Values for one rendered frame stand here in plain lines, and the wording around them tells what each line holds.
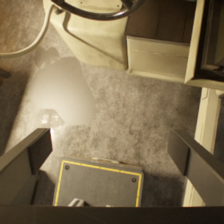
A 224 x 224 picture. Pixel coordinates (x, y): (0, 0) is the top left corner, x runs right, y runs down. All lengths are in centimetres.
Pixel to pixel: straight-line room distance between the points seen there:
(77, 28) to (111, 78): 65
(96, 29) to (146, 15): 36
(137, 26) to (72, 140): 121
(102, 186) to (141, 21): 125
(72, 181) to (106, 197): 30
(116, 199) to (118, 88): 103
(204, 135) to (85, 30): 104
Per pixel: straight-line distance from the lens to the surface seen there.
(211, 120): 98
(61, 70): 191
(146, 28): 121
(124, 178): 131
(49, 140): 17
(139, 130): 159
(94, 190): 138
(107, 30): 124
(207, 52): 72
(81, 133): 168
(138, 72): 166
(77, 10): 64
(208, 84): 79
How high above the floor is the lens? 159
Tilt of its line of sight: 79 degrees down
